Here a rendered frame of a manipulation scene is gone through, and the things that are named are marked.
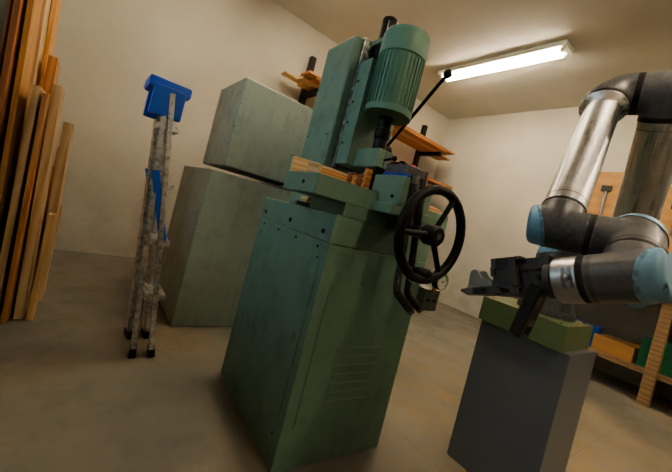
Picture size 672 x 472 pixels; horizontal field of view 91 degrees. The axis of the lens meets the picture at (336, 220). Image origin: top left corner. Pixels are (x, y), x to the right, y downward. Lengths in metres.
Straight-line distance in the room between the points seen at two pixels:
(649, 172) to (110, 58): 3.32
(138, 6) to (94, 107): 0.88
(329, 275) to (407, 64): 0.77
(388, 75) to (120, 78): 2.49
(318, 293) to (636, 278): 0.71
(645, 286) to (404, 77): 0.90
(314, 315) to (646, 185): 1.04
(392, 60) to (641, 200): 0.89
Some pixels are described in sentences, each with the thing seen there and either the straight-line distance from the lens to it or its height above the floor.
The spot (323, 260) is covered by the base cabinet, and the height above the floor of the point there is 0.66.
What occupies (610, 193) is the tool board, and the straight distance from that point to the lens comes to 4.36.
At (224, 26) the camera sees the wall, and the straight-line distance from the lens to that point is 3.64.
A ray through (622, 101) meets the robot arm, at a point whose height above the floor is 1.30.
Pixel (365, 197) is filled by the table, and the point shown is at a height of 0.87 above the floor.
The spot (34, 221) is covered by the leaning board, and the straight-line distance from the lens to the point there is 1.94.
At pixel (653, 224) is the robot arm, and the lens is 0.87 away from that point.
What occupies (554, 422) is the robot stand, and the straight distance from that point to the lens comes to 1.43.
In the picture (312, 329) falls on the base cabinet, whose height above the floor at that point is 0.45.
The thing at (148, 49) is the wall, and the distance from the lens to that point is 3.41.
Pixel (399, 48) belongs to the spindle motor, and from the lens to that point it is 1.31.
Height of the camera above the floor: 0.79
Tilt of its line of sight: 1 degrees down
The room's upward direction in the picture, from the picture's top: 15 degrees clockwise
